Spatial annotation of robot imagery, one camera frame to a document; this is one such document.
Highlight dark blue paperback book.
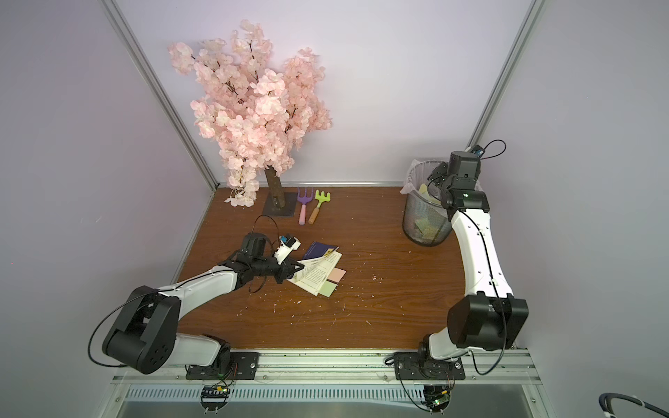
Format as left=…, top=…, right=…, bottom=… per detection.
left=289, top=242, right=341, bottom=296

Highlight pink sticky note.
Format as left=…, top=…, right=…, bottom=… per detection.
left=328, top=268, right=346, bottom=284

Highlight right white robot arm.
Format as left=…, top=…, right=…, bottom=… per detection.
left=421, top=149, right=529, bottom=362

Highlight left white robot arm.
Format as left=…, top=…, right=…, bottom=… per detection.
left=101, top=233, right=304, bottom=377

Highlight green sticky note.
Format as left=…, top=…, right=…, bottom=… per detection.
left=319, top=280, right=337, bottom=298

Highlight mesh waste bin with liner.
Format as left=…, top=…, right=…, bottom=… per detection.
left=401, top=160, right=491, bottom=247

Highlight purple toy garden fork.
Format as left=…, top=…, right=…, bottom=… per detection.
left=297, top=187, right=315, bottom=226

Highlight green toy garden rake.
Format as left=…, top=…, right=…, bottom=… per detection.
left=308, top=190, right=331, bottom=225

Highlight left circuit board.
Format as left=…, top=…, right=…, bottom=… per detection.
left=200, top=384, right=232, bottom=414

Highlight circuit board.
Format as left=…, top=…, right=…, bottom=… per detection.
left=200, top=384, right=232, bottom=414
left=423, top=385, right=451, bottom=414

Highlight pink artificial blossom tree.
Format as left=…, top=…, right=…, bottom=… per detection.
left=168, top=20, right=332, bottom=207

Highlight right circuit board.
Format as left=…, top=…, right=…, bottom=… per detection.
left=423, top=385, right=451, bottom=414

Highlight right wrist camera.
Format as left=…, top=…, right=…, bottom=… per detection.
left=470, top=145, right=485, bottom=158

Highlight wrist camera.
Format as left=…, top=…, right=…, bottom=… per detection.
left=274, top=234, right=301, bottom=264
left=470, top=145, right=485, bottom=158

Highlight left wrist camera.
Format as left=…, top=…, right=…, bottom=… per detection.
left=274, top=234, right=301, bottom=264

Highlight dark metal tree base plate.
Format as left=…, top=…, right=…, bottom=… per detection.
left=262, top=192, right=297, bottom=218

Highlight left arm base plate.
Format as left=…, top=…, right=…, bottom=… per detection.
left=186, top=351, right=261, bottom=381

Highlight aluminium front rail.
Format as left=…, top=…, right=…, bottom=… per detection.
left=113, top=349, right=545, bottom=409

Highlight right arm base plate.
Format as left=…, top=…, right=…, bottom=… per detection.
left=384, top=352, right=466, bottom=381

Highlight black cable loop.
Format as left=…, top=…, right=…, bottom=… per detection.
left=598, top=392, right=669, bottom=418

